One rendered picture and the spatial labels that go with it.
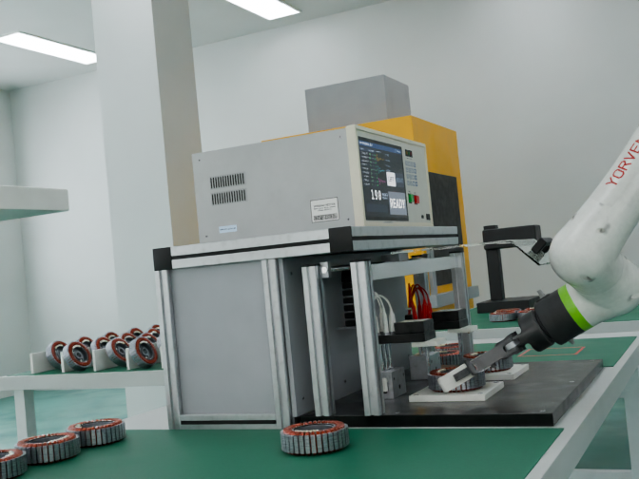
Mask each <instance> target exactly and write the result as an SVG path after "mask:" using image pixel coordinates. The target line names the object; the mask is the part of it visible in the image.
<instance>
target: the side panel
mask: <svg viewBox="0 0 639 479"><path fill-rule="evenodd" d="M155 280H156V291H157V301H158V312H159V322H160V334H161V344H162V355H163V365H164V376H165V397H166V407H167V418H168V428H169V429H170V430H258V429H284V428H285V427H288V426H291V425H295V424H297V423H298V422H297V417H293V414H292V405H291V394H290V384H289V374H288V364H287V353H286V344H285V333H284V324H283V313H282V303H281V284H280V273H279V264H278V259H264V260H255V261H247V262H237V263H227V264H218V265H209V266H200V267H190V268H182V269H172V270H162V271H155Z"/></svg>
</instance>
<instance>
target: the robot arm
mask: <svg viewBox="0 0 639 479"><path fill-rule="evenodd" d="M638 222H639V125H638V126H637V128H636V130H635V131H634V133H633V135H632V136H631V138H630V140H629V142H628V143H627V145H626V147H625V148H624V150H623V151H622V153H621V154H620V156H619V157H618V159H617V160H616V162H615V163H614V165H613V166H612V167H611V169H610V171H609V172H608V173H607V175H606V176H605V178H604V179H603V180H602V181H601V182H600V183H599V185H598V186H597V187H596V189H595V190H594V191H593V193H592V194H591V195H590V197H589V198H588V199H587V200H586V202H585V203H584V204H583V205H582V206H581V208H580V209H579V210H578V211H577V212H576V213H575V214H574V216H573V217H572V218H571V219H570V220H569V221H568V222H567V223H566V225H565V226H564V227H563V228H562V229H561V230H560V231H559V232H558V233H557V234H556V235H555V237H554V238H553V240H552V243H551V246H550V250H549V259H550V264H551V267H552V269H553V271H554V272H555V273H556V274H557V275H558V276H559V277H560V278H561V279H562V280H564V281H565V282H567V284H565V285H563V286H562V287H560V288H558V289H557V290H555V291H553V292H552V293H548V294H546V295H545V294H544V293H543V291H542V290H541V289H539V290H538V291H536V292H537V293H538V294H539V297H540V299H538V300H537V301H536V302H535V304H534V306H533V307H534V310H531V311H529V312H528V313H527V314H525V315H523V316H521V317H520V318H519V319H518V326H519V328H520V329H521V333H520V334H517V332H513V333H511V334H509V335H507V336H506V337H505V338H504V339H503V340H501V341H499V342H497V343H496V344H495V345H494V348H492V349H491V350H489V351H488V352H487V353H485V354H481V355H480V356H478V357H476V358H475V359H473V360H471V361H468V360H467V359H466V360H464V364H462V365H461V366H459V367H457V368H456V369H454V370H452V371H451V372H449V373H447V374H445V375H443V376H442V377H440V378H439V379H438V380H437V382H438V384H439V385H440V387H441V389H442V390H443V391H444V393H447V392H448V391H450V390H452V389H454V388H455V387H457V386H459V385H460V384H462V383H464V382H466V381H467V380H469V379H471V378H472V377H474V376H475V375H476V374H477V373H478V372H480V371H482V370H484V371H485V370H487V369H488V368H490V367H491V366H492V368H494V367H495V366H497V365H496V364H495V362H498V361H499V360H500V359H503V360H505V359H507V358H509V357H510V356H512V355H514V354H519V353H521V352H522V351H524V350H526V349H527V348H526V346H525V345H526V344H527V343H529V344H531V346H532V347H533V348H534V349H535V350H536V351H538V352H542V351H543V350H545V349H547V348H549V347H550V346H551V345H553V344H554V342H556V343H557V344H559V345H563V344H564V343H566V342H568V341H569V342H570V343H571V344H573V343H574V340H573V339H574V338H575V337H577V336H578V335H581V334H583V333H584V332H586V331H587V330H589V329H590V328H592V327H594V326H596V325H597V324H599V323H601V322H604V321H606V320H608V319H611V318H613V317H617V316H621V315H624V314H627V313H629V312H630V311H632V310H633V309H635V308H636V307H637V306H638V304H639V268H638V267H637V266H636V265H635V264H634V263H633V262H632V261H630V260H629V259H627V258H626V257H625V256H624V255H623V254H622V253H621V250H622V248H623V247H624V245H625V243H626V242H627V240H628V238H629V236H630V234H631V233H632V231H633V229H634V228H635V226H636V225H637V223H638ZM475 367H476V368H475Z"/></svg>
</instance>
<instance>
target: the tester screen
mask: <svg viewBox="0 0 639 479"><path fill-rule="evenodd" d="M358 143H359V153H360V162H361V172H362V182H363V192H364V201H365V211H366V217H392V218H408V217H407V215H391V214H390V204H389V195H388V191H391V192H399V193H405V188H404V187H396V186H389V185H388V183H387V174H386V172H392V173H398V174H403V169H402V159H401V150H399V149H395V148H392V147H388V146H384V145H380V144H373V143H368V142H365V141H361V140H358ZM370 189H378V190H381V197H382V201H371V191H370ZM366 203H370V204H384V205H388V213H384V212H367V209H366Z"/></svg>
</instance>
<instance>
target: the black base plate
mask: <svg viewBox="0 0 639 479"><path fill-rule="evenodd" d="M513 364H529V369H528V370H527V371H526V372H524V373H523V374H522V375H520V376H519V377H517V378H516V379H514V380H486V382H493V381H503V382H504V388H502V389H501V390H500V391H498V392H497V393H495V394H494V395H492V396H491V397H489V398H488V399H487V400H485V401H442V402H409V395H411V394H413V393H416V392H418V391H420V390H422V389H423V388H425V387H427V386H428V379H423V380H411V371H410V368H408V369H406V370H404V372H405V382H406V393H404V394H402V395H400V396H399V397H397V398H395V399H384V404H385V413H383V414H382V415H368V416H365V415H364V405H363V395H362V389H360V390H358V391H356V392H354V393H350V394H348V395H346V396H344V397H342V398H340V399H338V400H335V405H336V413H335V414H332V415H331V416H324V415H322V416H316V415H315V410H313V411H311V412H308V413H306V414H304V415H301V416H300V422H301V423H303V422H307V423H308V422H309V421H312V423H313V421H315V420H316V421H317V422H318V421H319V420H321V421H322V420H326V421H327V420H335V421H336V420H337V421H340V422H343V423H344V424H347V425H348V428H372V427H553V426H554V425H555V424H556V423H557V422H558V420H559V419H560V418H561V417H562V416H563V415H564V413H565V412H566V411H567V410H568V409H569V408H570V406H571V405H572V404H573V403H574V402H575V400H576V399H577V398H578V397H579V396H580V395H581V393H582V392H583V391H584V390H585V389H586V388H587V387H588V386H589V385H590V383H591V382H592V381H593V379H594V378H595V377H596V376H598V374H599V373H600V372H601V371H602V370H603V369H604V367H603V359H585V360H559V361H534V362H513Z"/></svg>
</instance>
